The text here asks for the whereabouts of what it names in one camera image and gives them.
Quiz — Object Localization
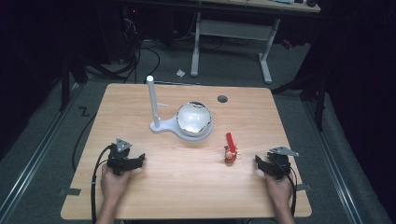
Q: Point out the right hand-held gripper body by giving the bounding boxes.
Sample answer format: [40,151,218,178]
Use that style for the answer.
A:
[266,146,300,181]

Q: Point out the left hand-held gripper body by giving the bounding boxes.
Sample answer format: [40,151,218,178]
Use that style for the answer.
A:
[106,137,133,176]

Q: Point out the person's right hand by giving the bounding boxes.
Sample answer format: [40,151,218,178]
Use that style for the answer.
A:
[264,173,294,207]

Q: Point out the person's left hand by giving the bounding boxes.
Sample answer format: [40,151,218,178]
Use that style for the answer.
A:
[99,163,133,203]

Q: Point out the white stand with pole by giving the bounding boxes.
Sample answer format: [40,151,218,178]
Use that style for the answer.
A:
[146,75,215,143]

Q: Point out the shiny silver bowl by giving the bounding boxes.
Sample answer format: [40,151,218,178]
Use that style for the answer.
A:
[176,101,214,138]

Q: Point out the black stand leg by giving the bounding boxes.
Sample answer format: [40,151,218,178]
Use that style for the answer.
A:
[271,71,332,133]
[57,52,90,113]

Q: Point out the grey desk with metal legs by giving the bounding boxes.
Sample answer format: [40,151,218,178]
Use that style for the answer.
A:
[185,0,322,86]

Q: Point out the red figurine keychain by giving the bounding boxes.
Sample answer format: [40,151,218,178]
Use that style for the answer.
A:
[222,132,244,165]

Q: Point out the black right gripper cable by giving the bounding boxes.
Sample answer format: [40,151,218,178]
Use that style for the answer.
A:
[278,161,298,217]

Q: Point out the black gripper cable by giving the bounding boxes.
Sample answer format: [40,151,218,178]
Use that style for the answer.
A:
[278,161,298,217]
[90,144,114,224]

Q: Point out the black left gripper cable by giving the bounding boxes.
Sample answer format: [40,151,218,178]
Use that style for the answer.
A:
[90,144,114,224]

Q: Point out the metal floor rail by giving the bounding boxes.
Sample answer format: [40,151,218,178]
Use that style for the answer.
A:
[302,100,364,224]
[0,83,84,222]

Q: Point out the black floor cables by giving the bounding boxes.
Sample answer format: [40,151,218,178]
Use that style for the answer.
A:
[83,36,163,85]

